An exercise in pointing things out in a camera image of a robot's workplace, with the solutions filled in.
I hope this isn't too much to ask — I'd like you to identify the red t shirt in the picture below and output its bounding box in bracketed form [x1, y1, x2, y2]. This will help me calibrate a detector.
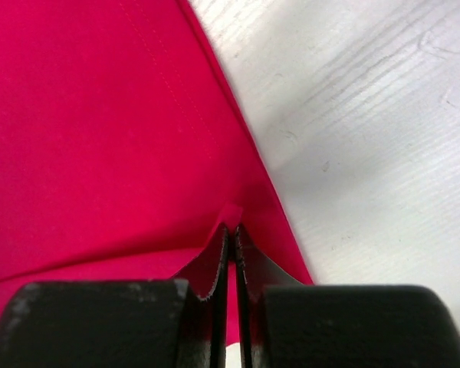
[0, 0, 315, 348]

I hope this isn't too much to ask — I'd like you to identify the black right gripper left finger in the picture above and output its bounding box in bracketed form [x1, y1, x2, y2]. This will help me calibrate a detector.
[0, 225, 229, 367]

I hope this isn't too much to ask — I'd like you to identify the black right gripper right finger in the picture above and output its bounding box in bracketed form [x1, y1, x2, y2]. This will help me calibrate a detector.
[235, 226, 460, 367]

